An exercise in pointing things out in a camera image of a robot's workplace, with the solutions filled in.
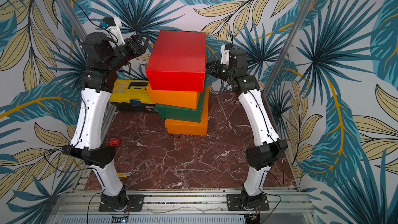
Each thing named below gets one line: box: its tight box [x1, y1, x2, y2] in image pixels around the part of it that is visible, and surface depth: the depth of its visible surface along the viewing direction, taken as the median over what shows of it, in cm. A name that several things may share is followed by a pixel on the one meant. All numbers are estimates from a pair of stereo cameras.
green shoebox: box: [155, 80, 208, 123], surface depth 83 cm
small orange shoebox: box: [164, 85, 210, 136], surface depth 92 cm
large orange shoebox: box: [146, 82, 201, 110], surface depth 81 cm
